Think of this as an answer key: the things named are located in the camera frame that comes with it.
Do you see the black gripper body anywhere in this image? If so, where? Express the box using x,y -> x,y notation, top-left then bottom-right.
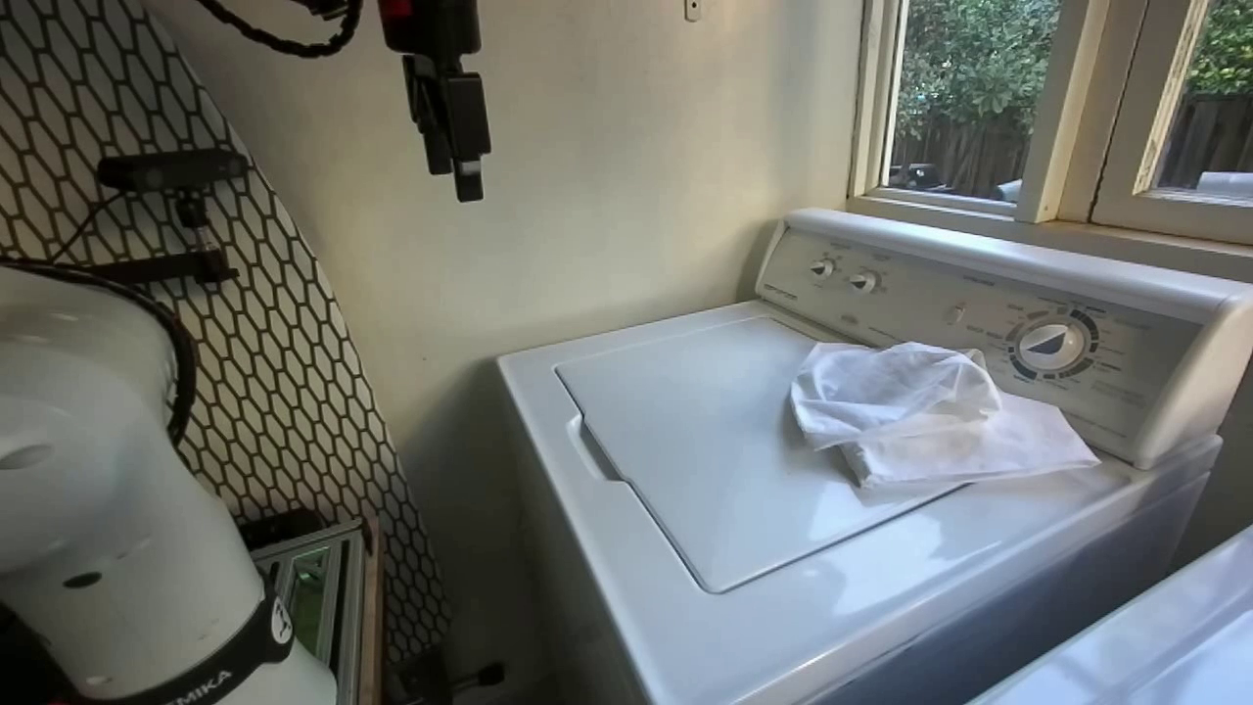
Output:
375,0 -> 484,64

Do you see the white cloth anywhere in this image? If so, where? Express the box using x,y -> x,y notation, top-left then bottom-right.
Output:
781,337 -> 1102,494

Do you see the white washing machine lid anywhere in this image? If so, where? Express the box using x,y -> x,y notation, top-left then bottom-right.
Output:
553,307 -> 994,601

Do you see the white top-load washing machine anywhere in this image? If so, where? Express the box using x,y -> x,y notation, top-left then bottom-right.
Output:
493,209 -> 1253,705

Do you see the black ironing board hook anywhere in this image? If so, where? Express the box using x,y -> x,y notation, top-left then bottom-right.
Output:
95,145 -> 254,196
75,252 -> 243,290

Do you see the framed green picture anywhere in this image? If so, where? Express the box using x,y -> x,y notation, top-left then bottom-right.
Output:
237,511 -> 390,705

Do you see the brown wooden fence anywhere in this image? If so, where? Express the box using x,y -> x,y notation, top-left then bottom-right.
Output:
888,92 -> 1253,200

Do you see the green tree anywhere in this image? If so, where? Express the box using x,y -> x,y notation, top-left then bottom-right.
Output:
897,0 -> 1253,128

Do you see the black ironing board foot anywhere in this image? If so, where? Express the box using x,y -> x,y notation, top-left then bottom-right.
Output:
394,644 -> 508,705

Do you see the large round washer dial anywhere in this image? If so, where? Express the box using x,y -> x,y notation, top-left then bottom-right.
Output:
1004,307 -> 1102,389

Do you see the white dryer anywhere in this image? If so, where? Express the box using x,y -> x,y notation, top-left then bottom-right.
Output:
970,525 -> 1253,705

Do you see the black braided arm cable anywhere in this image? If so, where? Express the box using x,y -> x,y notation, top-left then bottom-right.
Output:
193,0 -> 364,64

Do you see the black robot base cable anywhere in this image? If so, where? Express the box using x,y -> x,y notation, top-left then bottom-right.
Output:
0,252 -> 203,445

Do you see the cream wooden window frame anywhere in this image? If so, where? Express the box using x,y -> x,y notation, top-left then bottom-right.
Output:
843,0 -> 1253,254

